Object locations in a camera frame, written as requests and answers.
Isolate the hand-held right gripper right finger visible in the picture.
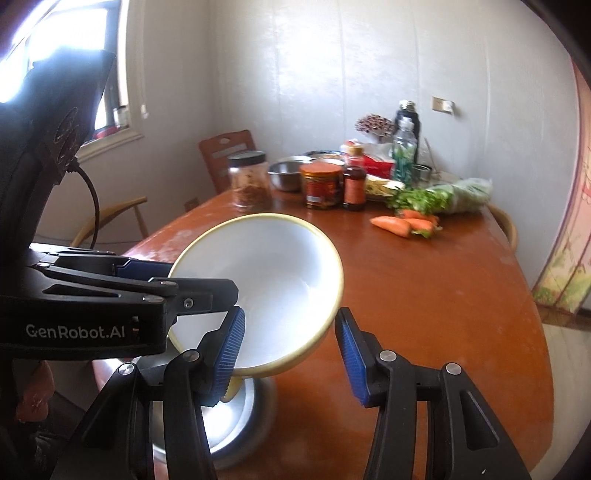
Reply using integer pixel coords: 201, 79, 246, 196
335, 308, 532, 480

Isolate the pink cartoon door panel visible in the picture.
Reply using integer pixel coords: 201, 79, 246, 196
531, 60, 591, 315

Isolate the large steel bowl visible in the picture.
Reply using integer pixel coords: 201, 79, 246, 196
95, 357, 278, 468

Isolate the orange carrot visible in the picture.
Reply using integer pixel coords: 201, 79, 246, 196
399, 209, 440, 233
370, 215, 411, 238

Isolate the bag of green herbs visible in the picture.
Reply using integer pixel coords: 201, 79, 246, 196
387, 178, 492, 215

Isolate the red-lid pickle jar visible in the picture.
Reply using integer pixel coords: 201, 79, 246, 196
299, 162, 345, 210

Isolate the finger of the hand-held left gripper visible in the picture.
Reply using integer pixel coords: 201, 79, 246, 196
148, 277, 240, 324
115, 257, 172, 279

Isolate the red and white tissue packet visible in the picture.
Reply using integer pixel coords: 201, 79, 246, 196
365, 143, 398, 178

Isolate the patterned ceramic bowl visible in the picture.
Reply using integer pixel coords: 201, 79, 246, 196
304, 149, 346, 163

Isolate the person's left hand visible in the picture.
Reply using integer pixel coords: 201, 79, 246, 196
14, 360, 54, 423

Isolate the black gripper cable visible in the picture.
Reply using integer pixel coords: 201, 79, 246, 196
69, 161, 101, 252

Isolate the brown slatted wooden chair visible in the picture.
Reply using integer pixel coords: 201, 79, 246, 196
198, 129, 257, 195

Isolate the dark sauce bottle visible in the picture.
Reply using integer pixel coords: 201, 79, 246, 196
342, 154, 368, 212

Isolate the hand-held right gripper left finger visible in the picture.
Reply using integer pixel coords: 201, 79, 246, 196
51, 306, 246, 480

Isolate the clear plastic bottle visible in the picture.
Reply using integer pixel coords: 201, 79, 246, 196
392, 117, 419, 185

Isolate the plate of food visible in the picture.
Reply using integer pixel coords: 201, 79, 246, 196
365, 179, 407, 201

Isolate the curved-back wooden chair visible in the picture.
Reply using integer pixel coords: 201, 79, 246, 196
69, 196, 148, 247
487, 205, 519, 252

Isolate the dried flower decoration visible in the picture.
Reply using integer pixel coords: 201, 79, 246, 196
355, 113, 395, 139

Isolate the white bowl with yellow rim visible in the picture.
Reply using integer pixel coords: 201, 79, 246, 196
167, 213, 345, 377

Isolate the steel mixing bowl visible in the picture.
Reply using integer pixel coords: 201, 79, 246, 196
268, 156, 315, 193

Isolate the black-lid jar of pickled strips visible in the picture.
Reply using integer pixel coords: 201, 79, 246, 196
228, 151, 271, 208

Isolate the black thermos flask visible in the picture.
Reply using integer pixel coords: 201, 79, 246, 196
394, 99, 421, 153

